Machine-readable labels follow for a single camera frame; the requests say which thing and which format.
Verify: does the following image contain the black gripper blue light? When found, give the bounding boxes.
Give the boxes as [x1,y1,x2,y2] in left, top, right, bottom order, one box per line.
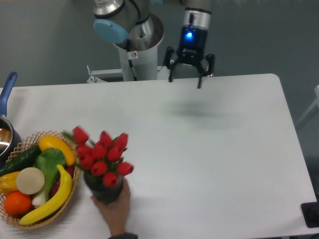
[163,26,215,89]

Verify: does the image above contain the red tulip bouquet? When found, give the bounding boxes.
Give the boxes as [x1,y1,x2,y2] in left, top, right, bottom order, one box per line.
[62,126,134,188]

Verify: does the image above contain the dark grey ribbed vase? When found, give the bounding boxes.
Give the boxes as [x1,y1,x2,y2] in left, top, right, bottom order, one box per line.
[84,172,123,205]

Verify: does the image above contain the dark sleeve forearm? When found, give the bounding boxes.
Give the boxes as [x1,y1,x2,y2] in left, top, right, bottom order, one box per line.
[108,233,138,239]

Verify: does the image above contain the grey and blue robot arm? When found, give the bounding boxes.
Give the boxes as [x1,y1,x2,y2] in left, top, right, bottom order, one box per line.
[93,0,215,88]

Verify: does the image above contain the person's hand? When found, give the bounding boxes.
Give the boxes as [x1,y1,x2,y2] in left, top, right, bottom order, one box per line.
[91,178,131,237]

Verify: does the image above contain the white furniture piece right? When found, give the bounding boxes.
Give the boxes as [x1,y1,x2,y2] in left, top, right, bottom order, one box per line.
[296,85,319,127]

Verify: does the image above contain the purple eggplant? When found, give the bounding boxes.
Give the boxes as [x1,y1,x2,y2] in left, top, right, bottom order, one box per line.
[50,166,75,199]

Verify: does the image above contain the green bok choy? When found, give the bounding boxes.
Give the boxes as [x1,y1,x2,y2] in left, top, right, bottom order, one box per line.
[32,148,66,208]

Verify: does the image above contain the yellow banana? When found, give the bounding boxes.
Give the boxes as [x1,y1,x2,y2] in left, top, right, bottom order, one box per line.
[19,164,73,226]

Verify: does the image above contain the woven wicker basket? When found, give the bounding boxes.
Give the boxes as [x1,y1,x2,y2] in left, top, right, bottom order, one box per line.
[0,130,80,230]

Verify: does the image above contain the green cucumber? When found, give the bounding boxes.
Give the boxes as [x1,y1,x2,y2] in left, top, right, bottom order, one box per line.
[0,145,41,176]

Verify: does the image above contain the black device at table edge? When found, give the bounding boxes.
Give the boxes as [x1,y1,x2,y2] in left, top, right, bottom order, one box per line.
[301,202,319,228]

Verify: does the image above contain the beige round disc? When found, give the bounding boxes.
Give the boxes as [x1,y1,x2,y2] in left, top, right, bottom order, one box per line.
[16,167,45,195]

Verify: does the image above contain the yellow bell pepper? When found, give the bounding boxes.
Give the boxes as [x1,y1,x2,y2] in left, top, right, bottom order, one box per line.
[0,171,20,195]

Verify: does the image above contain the orange fruit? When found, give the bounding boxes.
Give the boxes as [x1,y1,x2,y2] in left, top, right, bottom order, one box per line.
[3,191,32,216]

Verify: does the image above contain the blue handled saucepan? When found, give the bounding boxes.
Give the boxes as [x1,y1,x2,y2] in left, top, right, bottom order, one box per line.
[0,72,21,168]

